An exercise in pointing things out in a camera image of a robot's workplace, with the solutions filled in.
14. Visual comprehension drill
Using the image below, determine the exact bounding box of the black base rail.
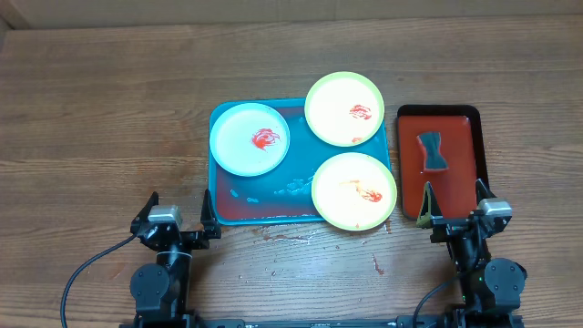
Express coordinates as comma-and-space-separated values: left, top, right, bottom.
119, 315, 525, 328

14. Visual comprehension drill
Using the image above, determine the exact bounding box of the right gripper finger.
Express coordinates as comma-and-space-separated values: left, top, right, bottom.
416, 181, 442, 229
476, 179, 496, 210

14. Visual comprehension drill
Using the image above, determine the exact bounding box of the dark scrubbing sponge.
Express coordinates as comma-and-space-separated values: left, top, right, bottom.
416, 131, 448, 172

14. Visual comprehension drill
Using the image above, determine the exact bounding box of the teal plastic tray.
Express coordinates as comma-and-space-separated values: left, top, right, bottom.
208, 98, 391, 226

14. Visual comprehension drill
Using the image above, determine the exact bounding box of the green plate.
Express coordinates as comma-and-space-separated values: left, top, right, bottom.
312, 152, 397, 231
304, 71, 384, 147

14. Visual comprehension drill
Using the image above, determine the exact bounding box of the black tray with red water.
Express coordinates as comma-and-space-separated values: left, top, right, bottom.
396, 105, 488, 220

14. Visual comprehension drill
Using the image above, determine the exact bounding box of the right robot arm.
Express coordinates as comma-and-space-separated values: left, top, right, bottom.
411, 179, 527, 327

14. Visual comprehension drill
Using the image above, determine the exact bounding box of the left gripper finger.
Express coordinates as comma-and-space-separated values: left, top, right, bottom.
132, 191, 159, 223
199, 189, 220, 231

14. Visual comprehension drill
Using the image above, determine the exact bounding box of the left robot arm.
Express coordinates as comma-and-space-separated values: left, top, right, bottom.
129, 190, 221, 328

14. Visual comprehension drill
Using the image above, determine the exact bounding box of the light blue plate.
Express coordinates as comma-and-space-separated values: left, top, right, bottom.
210, 103, 291, 177

